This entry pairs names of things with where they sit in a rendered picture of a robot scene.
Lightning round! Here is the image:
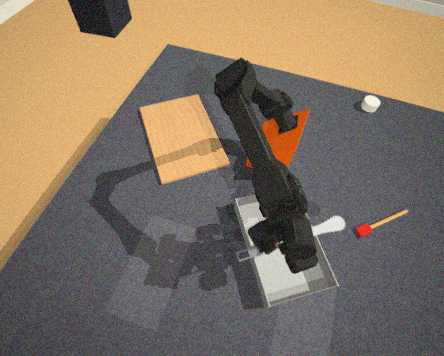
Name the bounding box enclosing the white short cylinder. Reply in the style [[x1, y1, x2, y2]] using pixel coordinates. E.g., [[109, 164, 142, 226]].
[[361, 96, 381, 112]]

